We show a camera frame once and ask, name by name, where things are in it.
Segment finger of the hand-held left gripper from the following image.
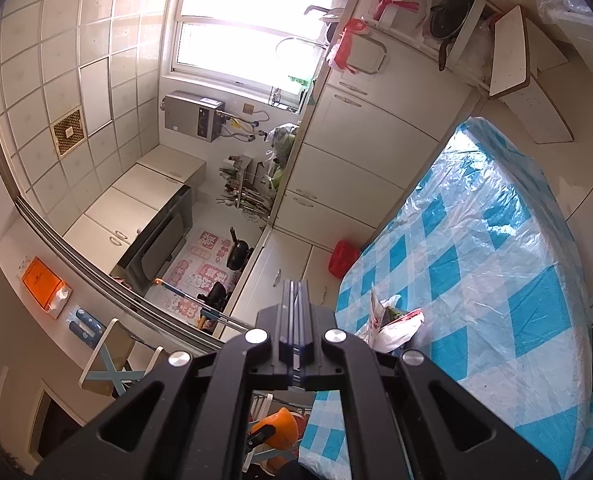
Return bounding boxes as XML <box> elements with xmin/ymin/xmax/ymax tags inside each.
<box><xmin>245</xmin><ymin>425</ymin><xmax>277</xmax><ymax>457</ymax></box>

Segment brown vent grille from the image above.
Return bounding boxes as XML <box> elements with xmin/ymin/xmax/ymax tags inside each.
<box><xmin>51</xmin><ymin>108</ymin><xmax>88</xmax><ymax>160</ymax></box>

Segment bag of green vegetables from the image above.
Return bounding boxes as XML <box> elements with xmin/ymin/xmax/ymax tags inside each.
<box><xmin>265</xmin><ymin>122</ymin><xmax>300</xmax><ymax>192</ymax></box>

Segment grey water heater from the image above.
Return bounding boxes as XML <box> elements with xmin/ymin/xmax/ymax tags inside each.
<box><xmin>160</xmin><ymin>90</ymin><xmax>226</xmax><ymax>143</ymax></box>

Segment blue checkered tablecloth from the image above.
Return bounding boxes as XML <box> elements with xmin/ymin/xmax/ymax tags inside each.
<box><xmin>296</xmin><ymin>116</ymin><xmax>593</xmax><ymax>480</ymax></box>

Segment mop with blue handle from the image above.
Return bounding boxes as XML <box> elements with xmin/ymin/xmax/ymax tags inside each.
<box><xmin>155</xmin><ymin>277</ymin><xmax>243</xmax><ymax>332</ymax></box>

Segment white kitchen cabinets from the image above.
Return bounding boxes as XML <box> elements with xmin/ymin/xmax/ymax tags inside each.
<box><xmin>63</xmin><ymin>144</ymin><xmax>208</xmax><ymax>262</ymax></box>
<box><xmin>216</xmin><ymin>60</ymin><xmax>479</xmax><ymax>338</ymax></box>

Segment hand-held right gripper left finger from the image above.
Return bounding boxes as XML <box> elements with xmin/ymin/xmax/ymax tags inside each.
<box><xmin>34</xmin><ymin>279</ymin><xmax>300</xmax><ymax>480</ymax></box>

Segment blue white drying rack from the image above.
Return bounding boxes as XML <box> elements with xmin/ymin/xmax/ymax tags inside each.
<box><xmin>78</xmin><ymin>317</ymin><xmax>170</xmax><ymax>397</ymax></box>

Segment red ribbon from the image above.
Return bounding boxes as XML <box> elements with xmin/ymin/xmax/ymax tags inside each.
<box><xmin>375</xmin><ymin>0</ymin><xmax>422</xmax><ymax>22</ymax></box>

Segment kitchen utensil rack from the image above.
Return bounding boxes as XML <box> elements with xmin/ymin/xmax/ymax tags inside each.
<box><xmin>215</xmin><ymin>154</ymin><xmax>273</xmax><ymax>222</ymax></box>

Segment white lower kitchen cabinets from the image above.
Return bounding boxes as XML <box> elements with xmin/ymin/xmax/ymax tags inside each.
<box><xmin>216</xmin><ymin>60</ymin><xmax>479</xmax><ymax>338</ymax></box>

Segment white plastic bag red print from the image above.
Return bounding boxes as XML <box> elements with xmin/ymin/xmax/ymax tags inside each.
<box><xmin>355</xmin><ymin>284</ymin><xmax>425</xmax><ymax>355</ymax></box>

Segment white cutting board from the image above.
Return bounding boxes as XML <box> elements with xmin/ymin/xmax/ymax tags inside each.
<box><xmin>345</xmin><ymin>35</ymin><xmax>388</xmax><ymax>77</ymax></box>

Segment black frying pan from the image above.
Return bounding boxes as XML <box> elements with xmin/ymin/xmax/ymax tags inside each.
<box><xmin>225</xmin><ymin>227</ymin><xmax>255</xmax><ymax>272</ymax></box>

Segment white upper kitchen cabinets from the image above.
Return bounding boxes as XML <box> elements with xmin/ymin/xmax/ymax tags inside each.
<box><xmin>63</xmin><ymin>144</ymin><xmax>208</xmax><ymax>262</ymax></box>

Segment dark pan with lid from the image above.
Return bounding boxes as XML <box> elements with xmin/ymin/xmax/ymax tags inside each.
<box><xmin>427</xmin><ymin>0</ymin><xmax>473</xmax><ymax>72</ymax></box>

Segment hanging red plastic bag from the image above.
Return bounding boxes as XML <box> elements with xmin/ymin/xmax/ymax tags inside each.
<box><xmin>326</xmin><ymin>17</ymin><xmax>373</xmax><ymax>73</ymax></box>

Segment window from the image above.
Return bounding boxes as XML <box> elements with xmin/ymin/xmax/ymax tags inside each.
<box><xmin>168</xmin><ymin>0</ymin><xmax>338</xmax><ymax>97</ymax></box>

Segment white wooden stool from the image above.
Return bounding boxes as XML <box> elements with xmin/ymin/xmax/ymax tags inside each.
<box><xmin>487</xmin><ymin>5</ymin><xmax>575</xmax><ymax>143</ymax></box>

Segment black wok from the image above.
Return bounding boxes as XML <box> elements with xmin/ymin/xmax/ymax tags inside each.
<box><xmin>203</xmin><ymin>281</ymin><xmax>228</xmax><ymax>312</ymax></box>

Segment orange tissue box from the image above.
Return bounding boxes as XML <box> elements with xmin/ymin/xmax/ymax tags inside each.
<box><xmin>20</xmin><ymin>256</ymin><xmax>73</xmax><ymax>319</ymax></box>

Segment metal sliding door frame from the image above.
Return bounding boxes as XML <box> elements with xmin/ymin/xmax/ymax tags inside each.
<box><xmin>0</xmin><ymin>60</ymin><xmax>228</xmax><ymax>357</ymax></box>

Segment steel range hood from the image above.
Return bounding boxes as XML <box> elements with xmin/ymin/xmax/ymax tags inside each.
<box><xmin>115</xmin><ymin>184</ymin><xmax>193</xmax><ymax>297</ymax></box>

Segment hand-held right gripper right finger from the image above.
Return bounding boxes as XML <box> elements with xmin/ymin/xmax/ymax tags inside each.
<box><xmin>299</xmin><ymin>280</ymin><xmax>560</xmax><ymax>480</ymax></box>

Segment blue white wall holder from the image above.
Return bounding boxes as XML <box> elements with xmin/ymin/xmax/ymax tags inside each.
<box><xmin>68</xmin><ymin>307</ymin><xmax>108</xmax><ymax>349</ymax></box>

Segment round orange peel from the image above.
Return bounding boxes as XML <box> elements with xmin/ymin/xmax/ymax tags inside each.
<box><xmin>248</xmin><ymin>406</ymin><xmax>301</xmax><ymax>461</ymax></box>

